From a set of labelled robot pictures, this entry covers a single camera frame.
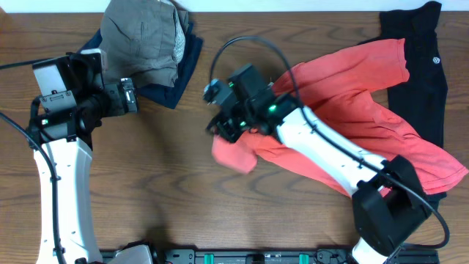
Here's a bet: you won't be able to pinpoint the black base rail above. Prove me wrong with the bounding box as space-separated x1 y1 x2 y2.
100 249 440 264

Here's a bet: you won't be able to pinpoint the grey folded shorts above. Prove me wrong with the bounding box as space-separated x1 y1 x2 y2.
100 0 188 87

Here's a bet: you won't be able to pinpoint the red orange t-shirt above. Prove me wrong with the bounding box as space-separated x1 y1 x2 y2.
212 39 468 194

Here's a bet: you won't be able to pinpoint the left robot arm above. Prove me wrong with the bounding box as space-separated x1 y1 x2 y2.
27 48 139 263

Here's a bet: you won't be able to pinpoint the navy folded garment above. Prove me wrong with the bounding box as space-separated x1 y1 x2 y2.
82 28 203 109

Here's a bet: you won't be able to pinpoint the black garment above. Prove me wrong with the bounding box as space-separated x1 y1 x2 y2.
358 1 448 201

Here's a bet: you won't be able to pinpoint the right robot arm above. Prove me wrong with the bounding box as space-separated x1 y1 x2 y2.
203 64 431 263

